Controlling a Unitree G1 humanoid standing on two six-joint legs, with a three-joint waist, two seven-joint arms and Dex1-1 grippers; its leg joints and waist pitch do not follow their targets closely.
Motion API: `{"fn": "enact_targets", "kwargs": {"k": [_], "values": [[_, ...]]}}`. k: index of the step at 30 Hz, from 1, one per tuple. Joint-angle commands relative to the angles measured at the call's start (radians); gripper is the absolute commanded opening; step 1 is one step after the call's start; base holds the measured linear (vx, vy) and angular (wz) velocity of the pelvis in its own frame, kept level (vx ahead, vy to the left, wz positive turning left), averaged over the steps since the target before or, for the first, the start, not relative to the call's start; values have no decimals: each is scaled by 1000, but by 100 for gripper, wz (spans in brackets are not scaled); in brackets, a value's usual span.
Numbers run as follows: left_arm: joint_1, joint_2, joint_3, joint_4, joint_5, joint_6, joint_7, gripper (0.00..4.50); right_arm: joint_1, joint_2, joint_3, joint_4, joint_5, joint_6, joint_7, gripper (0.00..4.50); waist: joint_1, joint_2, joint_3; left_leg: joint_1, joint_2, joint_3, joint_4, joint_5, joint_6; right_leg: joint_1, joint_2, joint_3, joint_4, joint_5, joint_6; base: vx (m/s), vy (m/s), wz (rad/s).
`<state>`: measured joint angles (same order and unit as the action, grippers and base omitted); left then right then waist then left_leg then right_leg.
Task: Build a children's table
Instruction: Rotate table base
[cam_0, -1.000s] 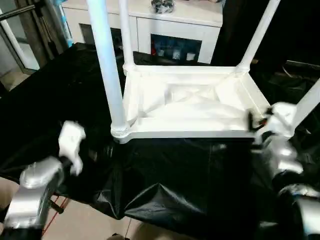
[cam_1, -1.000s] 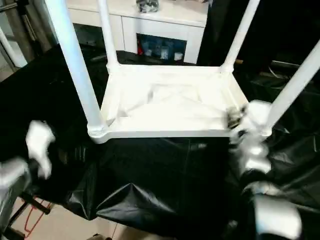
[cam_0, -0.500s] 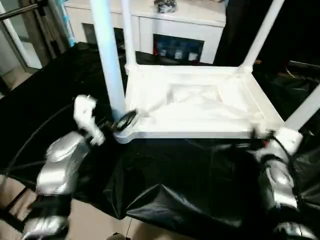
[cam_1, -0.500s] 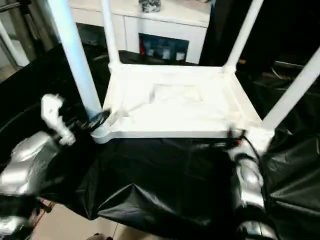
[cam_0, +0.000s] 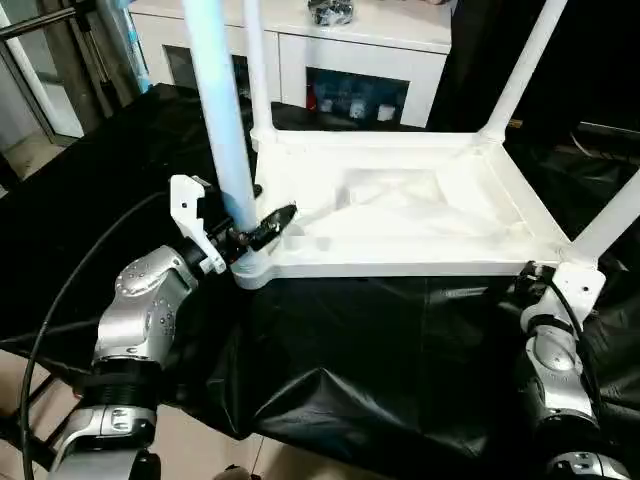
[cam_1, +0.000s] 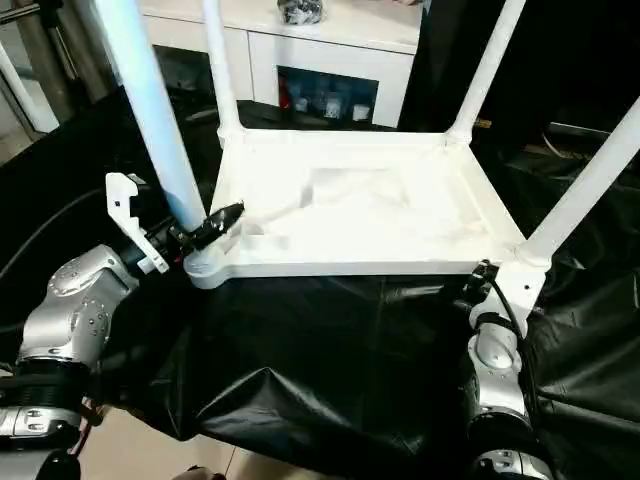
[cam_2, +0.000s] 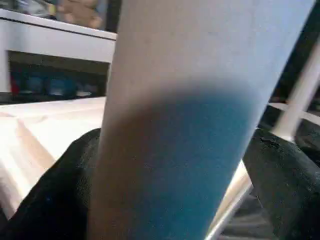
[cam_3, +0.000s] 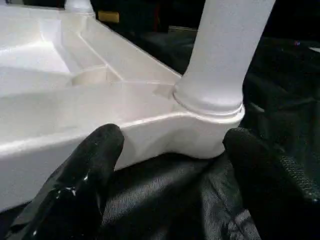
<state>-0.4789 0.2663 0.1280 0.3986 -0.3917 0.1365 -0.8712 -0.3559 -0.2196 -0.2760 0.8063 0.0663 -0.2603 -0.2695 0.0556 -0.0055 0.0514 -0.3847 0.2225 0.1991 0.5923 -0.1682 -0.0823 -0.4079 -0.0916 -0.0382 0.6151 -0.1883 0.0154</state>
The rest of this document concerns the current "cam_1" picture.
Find grey metal tripod stand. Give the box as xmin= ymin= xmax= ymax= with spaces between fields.
xmin=0 ymin=0 xmax=112 ymax=107

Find black metal floor frame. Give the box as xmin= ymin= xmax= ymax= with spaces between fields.
xmin=79 ymin=394 xmax=104 ymax=426

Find black metal rod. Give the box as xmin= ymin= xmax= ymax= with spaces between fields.
xmin=547 ymin=119 xmax=609 ymax=145

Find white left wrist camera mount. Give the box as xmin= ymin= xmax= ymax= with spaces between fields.
xmin=104 ymin=172 xmax=170 ymax=275

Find black plastic mat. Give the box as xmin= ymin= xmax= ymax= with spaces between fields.
xmin=0 ymin=84 xmax=640 ymax=480

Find white sideboard cabinet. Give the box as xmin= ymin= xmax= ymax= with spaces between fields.
xmin=142 ymin=0 xmax=421 ymax=129

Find white slanted pipe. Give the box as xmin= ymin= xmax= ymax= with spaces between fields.
xmin=0 ymin=42 xmax=60 ymax=133

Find dark bag of small parts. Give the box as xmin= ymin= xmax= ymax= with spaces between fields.
xmin=277 ymin=0 xmax=325 ymax=26

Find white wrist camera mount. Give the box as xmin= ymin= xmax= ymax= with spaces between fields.
xmin=492 ymin=260 xmax=550 ymax=337
xmin=104 ymin=172 xmax=170 ymax=275

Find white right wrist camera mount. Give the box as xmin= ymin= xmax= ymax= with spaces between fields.
xmin=492 ymin=260 xmax=550 ymax=337

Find black speaker cabinet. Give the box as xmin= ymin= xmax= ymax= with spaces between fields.
xmin=399 ymin=0 xmax=556 ymax=149

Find white plastic table top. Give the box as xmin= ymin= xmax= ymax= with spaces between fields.
xmin=182 ymin=127 xmax=551 ymax=291

